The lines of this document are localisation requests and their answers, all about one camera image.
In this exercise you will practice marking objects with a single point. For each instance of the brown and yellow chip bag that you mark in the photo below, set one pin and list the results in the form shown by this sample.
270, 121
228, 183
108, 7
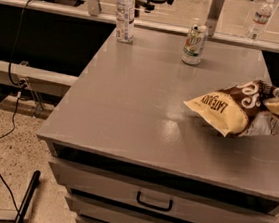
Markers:
238, 110

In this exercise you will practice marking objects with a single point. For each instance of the green 7up can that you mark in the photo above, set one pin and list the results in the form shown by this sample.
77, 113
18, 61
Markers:
195, 41

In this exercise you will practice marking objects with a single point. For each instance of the clear water bottle background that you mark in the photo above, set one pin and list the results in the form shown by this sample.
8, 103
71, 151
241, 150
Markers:
260, 19

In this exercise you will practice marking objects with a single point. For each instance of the grey drawer cabinet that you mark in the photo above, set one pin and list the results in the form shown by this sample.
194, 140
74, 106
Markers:
123, 127

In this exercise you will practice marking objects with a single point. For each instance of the clear water bottle on table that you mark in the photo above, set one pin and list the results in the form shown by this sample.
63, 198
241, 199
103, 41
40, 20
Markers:
125, 11

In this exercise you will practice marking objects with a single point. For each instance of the black stand leg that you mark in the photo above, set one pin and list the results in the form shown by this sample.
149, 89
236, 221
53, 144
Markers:
19, 216

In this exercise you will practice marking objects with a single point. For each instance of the metal bracket middle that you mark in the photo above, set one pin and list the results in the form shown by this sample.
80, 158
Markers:
213, 16

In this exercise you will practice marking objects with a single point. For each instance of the black drawer handle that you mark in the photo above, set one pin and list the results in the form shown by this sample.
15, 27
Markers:
154, 203

